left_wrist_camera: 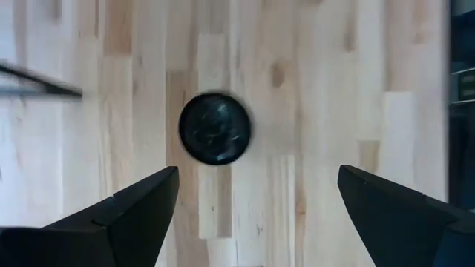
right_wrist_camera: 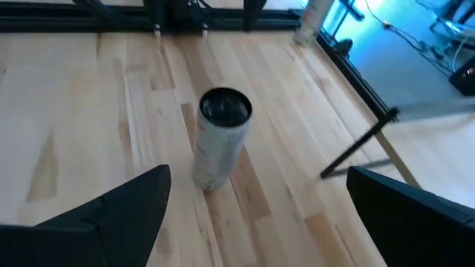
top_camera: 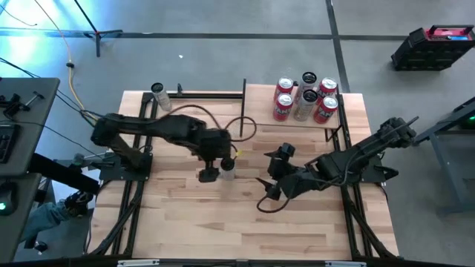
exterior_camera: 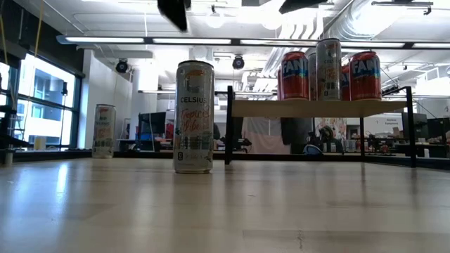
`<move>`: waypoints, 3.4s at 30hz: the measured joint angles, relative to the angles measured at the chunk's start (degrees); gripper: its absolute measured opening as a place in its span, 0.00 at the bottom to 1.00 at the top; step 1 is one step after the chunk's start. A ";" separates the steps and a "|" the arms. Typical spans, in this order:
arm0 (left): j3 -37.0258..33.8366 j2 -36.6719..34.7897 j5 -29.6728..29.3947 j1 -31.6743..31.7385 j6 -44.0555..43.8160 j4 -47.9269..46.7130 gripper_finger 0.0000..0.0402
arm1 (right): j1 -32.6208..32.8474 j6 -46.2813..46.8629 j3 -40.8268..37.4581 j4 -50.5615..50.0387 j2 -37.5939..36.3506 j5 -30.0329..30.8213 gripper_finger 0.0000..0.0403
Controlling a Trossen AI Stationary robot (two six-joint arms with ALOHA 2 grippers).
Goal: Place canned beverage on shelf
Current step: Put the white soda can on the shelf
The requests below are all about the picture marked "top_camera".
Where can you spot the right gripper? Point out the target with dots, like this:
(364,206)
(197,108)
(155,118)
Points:
(284,174)

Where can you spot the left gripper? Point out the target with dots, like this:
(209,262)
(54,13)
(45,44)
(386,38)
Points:
(209,174)

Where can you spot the tall white Celsius can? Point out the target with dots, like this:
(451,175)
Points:
(161,97)
(308,79)
(305,109)
(227,168)

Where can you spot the red Fanta can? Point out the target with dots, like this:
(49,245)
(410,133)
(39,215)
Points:
(285,86)
(282,111)
(324,113)
(326,89)

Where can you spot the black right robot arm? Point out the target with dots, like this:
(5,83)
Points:
(345,163)

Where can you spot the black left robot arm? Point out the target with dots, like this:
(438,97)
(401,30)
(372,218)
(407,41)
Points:
(167,130)

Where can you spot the wooden shelf with black legs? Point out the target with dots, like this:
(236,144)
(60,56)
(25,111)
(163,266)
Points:
(261,105)

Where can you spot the small black clamp knob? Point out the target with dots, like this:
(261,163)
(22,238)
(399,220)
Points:
(179,89)
(296,83)

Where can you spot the person's foot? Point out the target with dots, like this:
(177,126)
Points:
(78,202)

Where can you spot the black desk beam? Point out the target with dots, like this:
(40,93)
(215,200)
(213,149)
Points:
(63,174)

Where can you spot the person's leg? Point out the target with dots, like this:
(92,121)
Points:
(41,220)

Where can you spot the grey side table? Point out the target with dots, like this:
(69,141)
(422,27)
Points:
(446,174)

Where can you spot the black light stand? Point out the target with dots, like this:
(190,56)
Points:
(97,35)

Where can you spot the black round desk foot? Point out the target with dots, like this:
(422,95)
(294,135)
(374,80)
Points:
(41,246)

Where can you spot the black and red toolbox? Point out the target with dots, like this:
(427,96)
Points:
(423,52)

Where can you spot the black keyboard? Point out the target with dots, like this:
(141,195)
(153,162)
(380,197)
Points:
(7,142)

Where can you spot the low grey desk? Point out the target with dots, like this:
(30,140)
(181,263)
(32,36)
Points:
(15,237)

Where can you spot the black computer mouse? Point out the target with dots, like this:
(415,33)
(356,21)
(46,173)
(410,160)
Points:
(6,202)

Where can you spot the black clamp tool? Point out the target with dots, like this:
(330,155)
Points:
(15,105)

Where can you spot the black device with green light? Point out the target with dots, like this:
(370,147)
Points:
(470,121)

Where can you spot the black metal table frame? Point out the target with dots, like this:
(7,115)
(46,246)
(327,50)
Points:
(208,95)

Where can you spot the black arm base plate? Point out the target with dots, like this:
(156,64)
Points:
(373,172)
(111,173)

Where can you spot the silver metal bracket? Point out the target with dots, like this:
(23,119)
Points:
(138,263)
(345,264)

